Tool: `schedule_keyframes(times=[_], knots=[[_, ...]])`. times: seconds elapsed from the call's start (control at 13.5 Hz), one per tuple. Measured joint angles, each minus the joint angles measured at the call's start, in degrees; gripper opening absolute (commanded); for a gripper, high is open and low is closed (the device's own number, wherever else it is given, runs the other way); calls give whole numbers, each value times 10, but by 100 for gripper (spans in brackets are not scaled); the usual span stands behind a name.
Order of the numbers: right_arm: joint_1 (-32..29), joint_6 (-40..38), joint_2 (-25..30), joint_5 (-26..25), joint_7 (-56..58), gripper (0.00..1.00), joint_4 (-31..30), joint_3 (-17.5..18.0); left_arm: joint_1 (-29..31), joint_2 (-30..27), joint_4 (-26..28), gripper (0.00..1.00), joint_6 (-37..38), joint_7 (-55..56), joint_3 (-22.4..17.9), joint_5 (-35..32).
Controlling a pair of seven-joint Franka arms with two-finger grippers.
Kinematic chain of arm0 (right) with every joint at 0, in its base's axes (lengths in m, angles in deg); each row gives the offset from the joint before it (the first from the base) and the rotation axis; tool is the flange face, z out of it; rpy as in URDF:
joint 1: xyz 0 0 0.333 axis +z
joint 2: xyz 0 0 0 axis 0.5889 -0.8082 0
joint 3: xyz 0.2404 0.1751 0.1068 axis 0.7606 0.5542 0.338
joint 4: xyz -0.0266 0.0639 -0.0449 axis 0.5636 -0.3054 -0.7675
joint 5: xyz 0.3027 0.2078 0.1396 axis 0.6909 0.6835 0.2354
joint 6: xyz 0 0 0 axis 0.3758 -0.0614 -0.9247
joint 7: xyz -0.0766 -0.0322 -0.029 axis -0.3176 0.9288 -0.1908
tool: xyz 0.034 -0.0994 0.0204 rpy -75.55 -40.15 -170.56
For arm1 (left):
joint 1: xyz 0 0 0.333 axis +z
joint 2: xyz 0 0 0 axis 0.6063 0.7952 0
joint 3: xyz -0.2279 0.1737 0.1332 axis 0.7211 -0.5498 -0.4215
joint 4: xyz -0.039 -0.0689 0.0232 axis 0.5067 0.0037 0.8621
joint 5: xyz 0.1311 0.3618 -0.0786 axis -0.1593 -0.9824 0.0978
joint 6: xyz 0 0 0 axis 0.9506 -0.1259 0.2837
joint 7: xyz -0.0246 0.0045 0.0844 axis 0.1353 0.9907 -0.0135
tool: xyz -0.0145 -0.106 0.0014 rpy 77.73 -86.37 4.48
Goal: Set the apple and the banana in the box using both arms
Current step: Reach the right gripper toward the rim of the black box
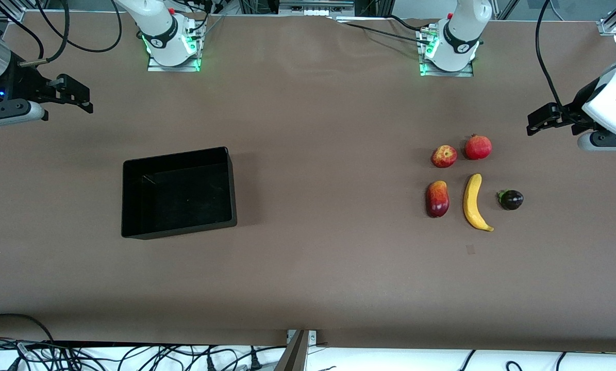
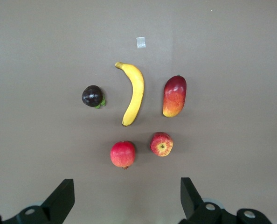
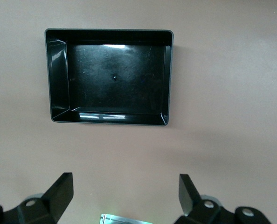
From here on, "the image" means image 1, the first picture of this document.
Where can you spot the red yellow apple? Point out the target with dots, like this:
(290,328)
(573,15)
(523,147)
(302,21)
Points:
(444,156)

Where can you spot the red pomegranate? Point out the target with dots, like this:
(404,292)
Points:
(478,148)

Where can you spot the aluminium profile bar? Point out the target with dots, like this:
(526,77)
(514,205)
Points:
(295,355)

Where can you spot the grey power strip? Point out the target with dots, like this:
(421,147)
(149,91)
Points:
(315,10)

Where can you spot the small metal bracket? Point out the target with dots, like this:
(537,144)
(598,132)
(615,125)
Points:
(313,337)

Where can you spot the dark purple eggplant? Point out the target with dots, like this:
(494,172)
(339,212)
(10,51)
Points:
(512,200)

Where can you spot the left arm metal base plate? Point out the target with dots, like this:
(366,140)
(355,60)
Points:
(467,73)

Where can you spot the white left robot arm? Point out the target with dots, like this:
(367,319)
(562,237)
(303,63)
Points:
(460,31)

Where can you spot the red yellow mango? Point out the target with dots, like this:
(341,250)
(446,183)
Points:
(437,201)

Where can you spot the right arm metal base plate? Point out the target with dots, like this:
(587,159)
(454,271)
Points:
(155,68)

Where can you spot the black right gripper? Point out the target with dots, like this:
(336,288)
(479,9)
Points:
(20,82)

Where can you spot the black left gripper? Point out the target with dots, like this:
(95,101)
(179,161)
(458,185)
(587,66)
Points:
(574,111)

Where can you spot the yellow banana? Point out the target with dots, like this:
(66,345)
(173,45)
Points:
(471,203)

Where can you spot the black plastic box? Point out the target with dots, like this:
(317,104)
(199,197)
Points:
(179,196)

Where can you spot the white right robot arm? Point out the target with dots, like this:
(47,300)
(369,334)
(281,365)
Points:
(158,26)

